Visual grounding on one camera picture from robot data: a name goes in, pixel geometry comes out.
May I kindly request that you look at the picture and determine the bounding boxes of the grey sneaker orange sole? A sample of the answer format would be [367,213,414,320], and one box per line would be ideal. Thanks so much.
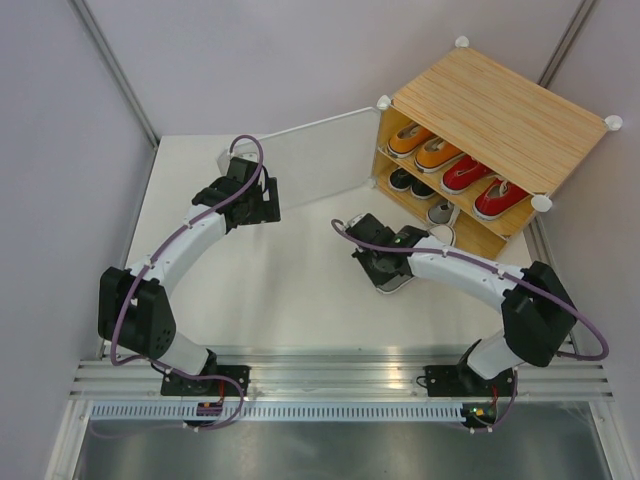
[376,225,456,294]

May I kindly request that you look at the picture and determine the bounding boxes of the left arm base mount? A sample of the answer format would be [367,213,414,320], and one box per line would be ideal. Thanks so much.
[151,364,250,398]

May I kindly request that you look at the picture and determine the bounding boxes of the wooden shoe cabinet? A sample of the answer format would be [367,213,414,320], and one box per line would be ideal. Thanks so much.
[372,36,623,259]

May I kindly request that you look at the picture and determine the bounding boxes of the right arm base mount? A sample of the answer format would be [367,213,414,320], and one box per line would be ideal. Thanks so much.
[414,364,515,399]

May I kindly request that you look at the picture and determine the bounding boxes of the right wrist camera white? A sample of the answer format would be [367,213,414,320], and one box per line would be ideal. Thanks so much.
[345,213,366,230]

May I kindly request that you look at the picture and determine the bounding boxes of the white cabinet door panel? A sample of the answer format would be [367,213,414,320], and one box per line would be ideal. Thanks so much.
[214,105,382,211]

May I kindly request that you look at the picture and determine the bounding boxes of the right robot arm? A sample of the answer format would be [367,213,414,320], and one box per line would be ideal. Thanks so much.
[342,213,576,397]

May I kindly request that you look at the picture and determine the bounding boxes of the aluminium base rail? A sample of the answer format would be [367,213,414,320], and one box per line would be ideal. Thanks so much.
[70,346,614,402]

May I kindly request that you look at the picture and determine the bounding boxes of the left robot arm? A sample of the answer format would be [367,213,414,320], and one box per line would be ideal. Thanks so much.
[98,157,281,396]

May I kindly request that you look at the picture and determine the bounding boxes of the black sneaker white laces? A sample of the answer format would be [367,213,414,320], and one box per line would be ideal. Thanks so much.
[410,179,436,200]

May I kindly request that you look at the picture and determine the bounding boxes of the red sneaker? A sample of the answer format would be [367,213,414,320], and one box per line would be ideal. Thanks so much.
[441,155,494,195]
[472,178,529,221]

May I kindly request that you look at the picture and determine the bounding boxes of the white slotted cable duct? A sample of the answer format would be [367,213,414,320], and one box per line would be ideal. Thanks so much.
[90,400,464,423]

